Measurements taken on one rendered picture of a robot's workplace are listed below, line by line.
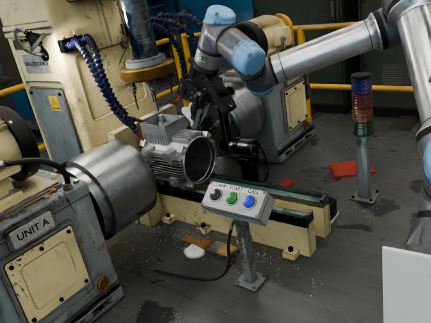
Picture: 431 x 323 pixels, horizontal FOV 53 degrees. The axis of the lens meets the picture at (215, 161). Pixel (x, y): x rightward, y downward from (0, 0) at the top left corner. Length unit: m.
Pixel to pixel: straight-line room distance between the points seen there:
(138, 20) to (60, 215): 0.63
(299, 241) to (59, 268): 0.63
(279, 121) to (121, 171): 0.79
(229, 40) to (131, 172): 0.45
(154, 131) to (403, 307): 0.91
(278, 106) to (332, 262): 0.74
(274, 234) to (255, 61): 0.51
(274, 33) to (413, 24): 0.95
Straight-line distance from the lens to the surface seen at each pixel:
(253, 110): 1.64
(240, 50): 1.04
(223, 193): 1.07
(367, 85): 1.37
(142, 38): 1.39
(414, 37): 0.97
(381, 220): 1.43
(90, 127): 1.53
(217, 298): 1.18
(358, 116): 1.40
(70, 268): 1.12
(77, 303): 1.19
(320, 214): 1.31
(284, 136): 1.83
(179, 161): 1.36
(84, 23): 1.53
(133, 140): 1.50
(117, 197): 1.19
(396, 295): 0.93
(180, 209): 1.50
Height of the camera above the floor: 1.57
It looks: 23 degrees down
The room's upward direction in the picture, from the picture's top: 10 degrees counter-clockwise
